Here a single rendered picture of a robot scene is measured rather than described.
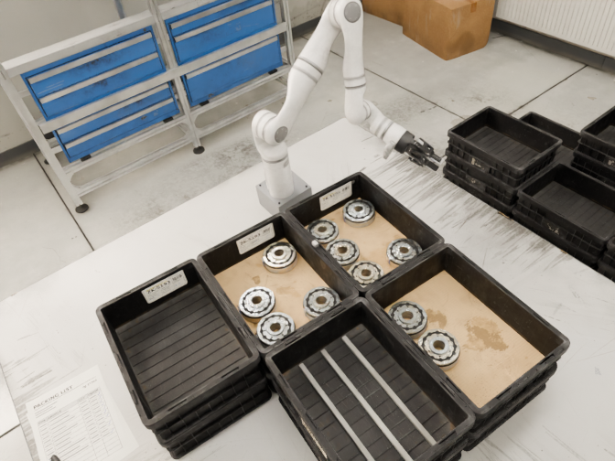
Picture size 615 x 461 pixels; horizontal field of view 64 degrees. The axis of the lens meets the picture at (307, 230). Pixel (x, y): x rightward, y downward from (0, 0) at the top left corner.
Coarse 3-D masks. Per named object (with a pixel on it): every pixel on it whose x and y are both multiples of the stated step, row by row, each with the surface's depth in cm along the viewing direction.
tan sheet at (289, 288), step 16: (256, 256) 154; (224, 272) 151; (240, 272) 150; (256, 272) 149; (288, 272) 148; (304, 272) 148; (224, 288) 146; (240, 288) 146; (272, 288) 145; (288, 288) 144; (304, 288) 143; (256, 304) 141; (288, 304) 140; (320, 304) 139; (304, 320) 136
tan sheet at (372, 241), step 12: (324, 216) 163; (336, 216) 162; (348, 228) 158; (360, 228) 158; (372, 228) 157; (384, 228) 157; (360, 240) 154; (372, 240) 154; (384, 240) 153; (360, 252) 151; (372, 252) 150; (384, 252) 150; (384, 264) 147
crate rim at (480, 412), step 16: (432, 256) 134; (464, 256) 133; (400, 272) 132; (480, 272) 129; (544, 320) 117; (560, 336) 114; (560, 352) 112; (432, 368) 112; (544, 368) 110; (448, 384) 109; (512, 384) 107; (464, 400) 106; (496, 400) 106; (480, 416) 105
